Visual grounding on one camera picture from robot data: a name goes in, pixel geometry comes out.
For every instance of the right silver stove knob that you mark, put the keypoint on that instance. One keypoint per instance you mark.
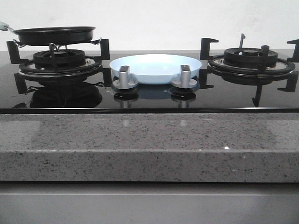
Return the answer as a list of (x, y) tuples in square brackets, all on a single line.
[(184, 81)]

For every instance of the grey cabinet front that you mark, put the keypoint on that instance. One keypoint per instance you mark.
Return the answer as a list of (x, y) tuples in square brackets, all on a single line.
[(148, 203)]

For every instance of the chrome wire pan reducer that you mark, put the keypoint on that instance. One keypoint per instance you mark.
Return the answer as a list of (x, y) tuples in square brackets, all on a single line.
[(19, 44)]

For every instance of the silver stove knob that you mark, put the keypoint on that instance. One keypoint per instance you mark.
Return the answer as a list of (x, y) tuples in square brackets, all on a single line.
[(126, 80), (184, 81)]

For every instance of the black glass gas hob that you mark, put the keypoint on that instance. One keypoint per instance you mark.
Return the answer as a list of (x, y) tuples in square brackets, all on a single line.
[(214, 93)]

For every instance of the black gas burner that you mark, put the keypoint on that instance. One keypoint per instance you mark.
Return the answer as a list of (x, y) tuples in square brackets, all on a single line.
[(65, 59), (249, 58)]

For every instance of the black pan support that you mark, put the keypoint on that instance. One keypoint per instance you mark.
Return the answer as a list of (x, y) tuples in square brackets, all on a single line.
[(28, 71), (271, 69)]

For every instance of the left black pan support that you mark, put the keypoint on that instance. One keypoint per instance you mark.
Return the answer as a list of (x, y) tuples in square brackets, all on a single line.
[(28, 71)]

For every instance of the black frying pan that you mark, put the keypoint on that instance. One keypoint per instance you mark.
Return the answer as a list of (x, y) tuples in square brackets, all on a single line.
[(55, 35)]

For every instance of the left silver stove knob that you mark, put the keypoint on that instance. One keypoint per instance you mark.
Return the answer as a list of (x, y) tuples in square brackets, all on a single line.
[(126, 80)]

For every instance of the right black gas burner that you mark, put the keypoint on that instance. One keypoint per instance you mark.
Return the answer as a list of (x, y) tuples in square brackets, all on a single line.
[(249, 58)]

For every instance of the right black pan support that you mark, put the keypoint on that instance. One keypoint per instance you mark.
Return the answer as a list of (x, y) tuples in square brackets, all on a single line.
[(271, 69)]

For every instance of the left black gas burner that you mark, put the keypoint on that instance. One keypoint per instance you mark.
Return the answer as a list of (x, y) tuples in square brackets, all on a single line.
[(65, 59)]

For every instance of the light blue plate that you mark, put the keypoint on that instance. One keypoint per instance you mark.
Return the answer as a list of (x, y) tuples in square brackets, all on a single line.
[(155, 68)]

